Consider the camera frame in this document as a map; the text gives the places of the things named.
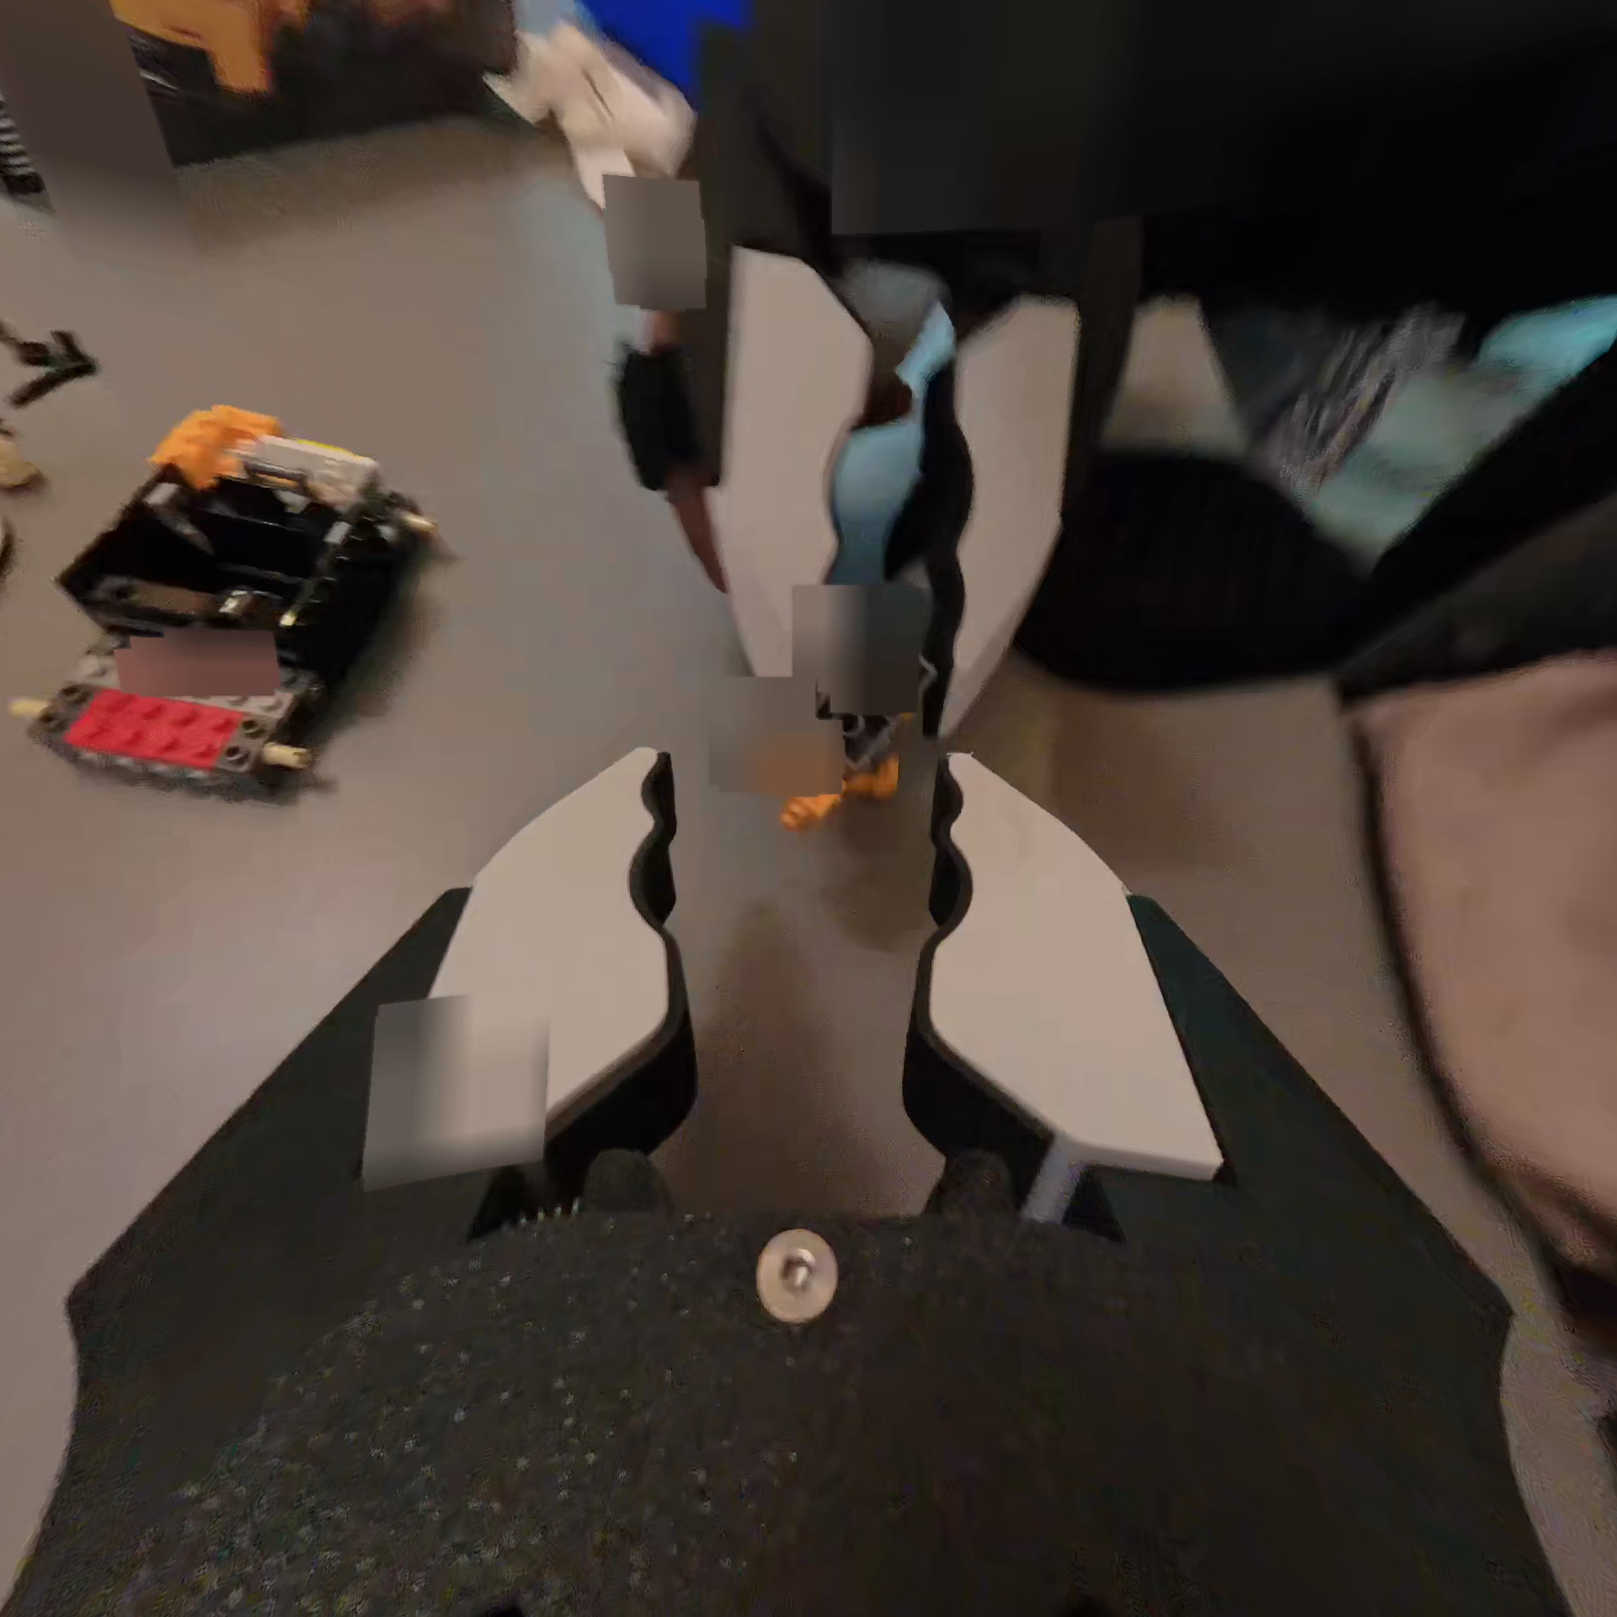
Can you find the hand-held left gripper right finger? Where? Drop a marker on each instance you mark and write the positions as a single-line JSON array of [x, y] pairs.
[[1060, 1010]]

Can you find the person's right hand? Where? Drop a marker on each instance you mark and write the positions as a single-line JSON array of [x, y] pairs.
[[700, 531]]

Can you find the black red toy car chassis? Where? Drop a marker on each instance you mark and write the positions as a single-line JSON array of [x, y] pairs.
[[151, 732]]

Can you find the blue plastic bin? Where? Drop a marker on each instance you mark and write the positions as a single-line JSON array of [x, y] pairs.
[[656, 18]]

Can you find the small black toy part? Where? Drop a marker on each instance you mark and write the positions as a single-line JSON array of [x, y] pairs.
[[49, 359]]

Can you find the small orange toy brick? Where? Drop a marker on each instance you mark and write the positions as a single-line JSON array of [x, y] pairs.
[[865, 783]]

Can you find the person's right forearm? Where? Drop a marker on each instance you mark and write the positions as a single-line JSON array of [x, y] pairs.
[[1325, 127]]

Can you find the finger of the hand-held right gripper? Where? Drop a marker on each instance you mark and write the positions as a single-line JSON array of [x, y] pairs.
[[1023, 480], [782, 417]]

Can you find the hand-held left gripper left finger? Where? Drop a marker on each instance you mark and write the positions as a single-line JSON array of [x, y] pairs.
[[567, 935]]

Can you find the black textured pad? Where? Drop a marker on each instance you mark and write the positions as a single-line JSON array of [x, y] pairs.
[[1175, 568]]

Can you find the white paper bag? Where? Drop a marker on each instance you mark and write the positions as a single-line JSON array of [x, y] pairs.
[[605, 113]]

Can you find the black toy set box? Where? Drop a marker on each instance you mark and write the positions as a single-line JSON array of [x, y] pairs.
[[327, 75]]

